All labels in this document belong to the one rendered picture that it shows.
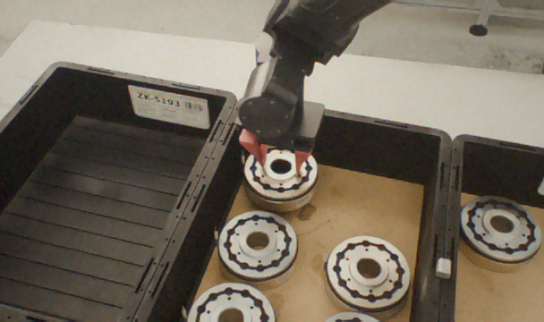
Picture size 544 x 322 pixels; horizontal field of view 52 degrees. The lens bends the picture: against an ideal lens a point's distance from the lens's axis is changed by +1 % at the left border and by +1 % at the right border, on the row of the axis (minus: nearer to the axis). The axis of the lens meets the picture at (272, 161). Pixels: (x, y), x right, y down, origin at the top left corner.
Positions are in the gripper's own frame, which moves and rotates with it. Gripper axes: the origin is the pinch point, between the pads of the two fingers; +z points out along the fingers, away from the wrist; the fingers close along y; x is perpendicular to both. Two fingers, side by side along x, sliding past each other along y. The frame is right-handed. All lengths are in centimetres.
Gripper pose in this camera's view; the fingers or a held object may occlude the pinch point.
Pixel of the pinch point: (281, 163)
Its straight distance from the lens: 76.3
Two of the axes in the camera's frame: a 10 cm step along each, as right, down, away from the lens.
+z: 0.2, 6.8, 7.3
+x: 2.7, -7.0, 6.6
